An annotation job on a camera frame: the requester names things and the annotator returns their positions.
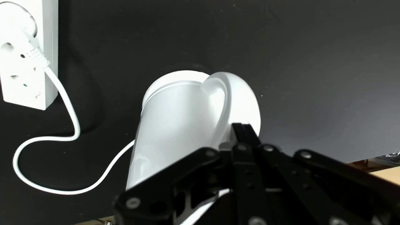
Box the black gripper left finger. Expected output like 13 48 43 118
113 123 250 225

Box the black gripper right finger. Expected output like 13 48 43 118
245 123 400 225

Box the white cup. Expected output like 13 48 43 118
124 69 263 191

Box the white power strip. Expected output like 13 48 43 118
0 0 60 111

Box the white kettle cable with plug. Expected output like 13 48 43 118
0 1 138 198

